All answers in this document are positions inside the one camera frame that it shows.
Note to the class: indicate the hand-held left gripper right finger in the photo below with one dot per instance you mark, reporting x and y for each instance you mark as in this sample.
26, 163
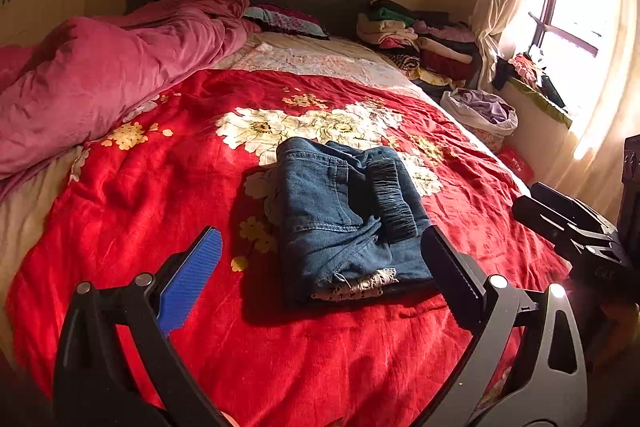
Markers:
455, 277

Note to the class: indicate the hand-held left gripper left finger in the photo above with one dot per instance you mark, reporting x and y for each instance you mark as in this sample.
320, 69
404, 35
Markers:
192, 277

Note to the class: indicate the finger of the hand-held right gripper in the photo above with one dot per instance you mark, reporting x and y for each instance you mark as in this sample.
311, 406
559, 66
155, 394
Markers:
570, 209
550, 224

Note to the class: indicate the blue denim jeans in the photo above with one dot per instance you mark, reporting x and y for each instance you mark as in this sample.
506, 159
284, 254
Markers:
325, 217

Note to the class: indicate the red plastic bag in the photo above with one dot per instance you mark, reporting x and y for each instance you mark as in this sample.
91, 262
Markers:
515, 163

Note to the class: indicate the red floral blanket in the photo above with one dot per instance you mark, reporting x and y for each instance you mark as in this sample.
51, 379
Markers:
175, 182

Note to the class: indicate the green trimmed windowsill cover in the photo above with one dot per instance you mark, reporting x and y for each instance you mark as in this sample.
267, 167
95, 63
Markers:
542, 99

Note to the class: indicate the purple clothes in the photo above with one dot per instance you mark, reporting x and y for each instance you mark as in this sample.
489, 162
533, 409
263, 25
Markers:
482, 102

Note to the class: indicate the pile of colourful clothes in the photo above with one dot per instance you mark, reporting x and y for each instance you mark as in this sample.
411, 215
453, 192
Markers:
520, 69

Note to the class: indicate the beige blanket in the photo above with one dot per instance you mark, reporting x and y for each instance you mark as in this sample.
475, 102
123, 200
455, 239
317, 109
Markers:
25, 217

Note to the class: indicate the stack of folded clothes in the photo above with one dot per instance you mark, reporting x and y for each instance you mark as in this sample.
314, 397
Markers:
425, 42

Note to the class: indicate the pink duvet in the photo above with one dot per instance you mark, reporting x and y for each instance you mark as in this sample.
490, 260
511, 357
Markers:
100, 72

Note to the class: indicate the cream patterned bedspread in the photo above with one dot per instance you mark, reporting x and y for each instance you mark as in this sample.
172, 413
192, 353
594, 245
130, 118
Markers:
320, 57

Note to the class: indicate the teal and magenta pillow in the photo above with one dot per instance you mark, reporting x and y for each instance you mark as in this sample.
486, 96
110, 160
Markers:
290, 19

